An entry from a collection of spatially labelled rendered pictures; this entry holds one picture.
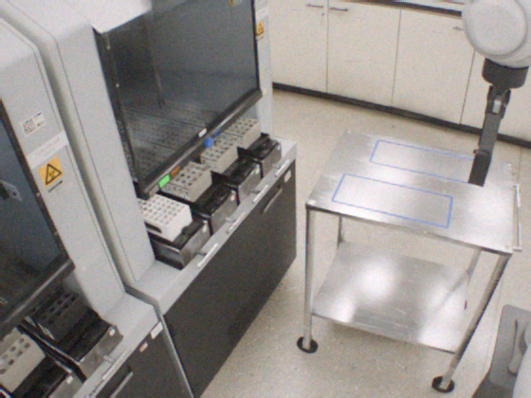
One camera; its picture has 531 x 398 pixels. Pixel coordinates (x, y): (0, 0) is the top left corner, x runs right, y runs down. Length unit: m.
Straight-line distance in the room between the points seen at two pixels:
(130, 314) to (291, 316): 1.00
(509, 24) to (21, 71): 0.76
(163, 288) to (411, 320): 0.93
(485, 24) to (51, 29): 0.74
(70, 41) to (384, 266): 1.45
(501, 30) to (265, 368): 1.63
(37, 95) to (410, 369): 1.66
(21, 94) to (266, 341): 1.47
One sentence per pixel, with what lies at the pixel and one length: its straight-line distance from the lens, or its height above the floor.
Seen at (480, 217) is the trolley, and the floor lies 0.82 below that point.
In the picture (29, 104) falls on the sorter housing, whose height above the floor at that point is 1.34.
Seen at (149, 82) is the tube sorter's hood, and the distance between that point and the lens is 1.10.
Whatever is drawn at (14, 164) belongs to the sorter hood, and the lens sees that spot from 0.89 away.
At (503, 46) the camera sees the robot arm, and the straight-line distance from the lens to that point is 0.56.
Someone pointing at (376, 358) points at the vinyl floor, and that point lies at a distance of 1.97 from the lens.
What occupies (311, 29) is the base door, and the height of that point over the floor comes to 0.57.
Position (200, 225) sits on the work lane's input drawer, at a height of 0.81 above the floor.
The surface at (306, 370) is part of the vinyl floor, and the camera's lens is 1.92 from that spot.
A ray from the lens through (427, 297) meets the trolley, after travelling 1.84.
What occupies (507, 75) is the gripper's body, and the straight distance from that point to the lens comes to 0.79.
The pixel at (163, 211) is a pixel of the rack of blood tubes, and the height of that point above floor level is 0.86.
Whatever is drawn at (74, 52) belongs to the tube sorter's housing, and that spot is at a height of 1.39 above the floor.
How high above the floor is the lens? 1.68
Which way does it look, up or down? 40 degrees down
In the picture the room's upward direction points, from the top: 4 degrees counter-clockwise
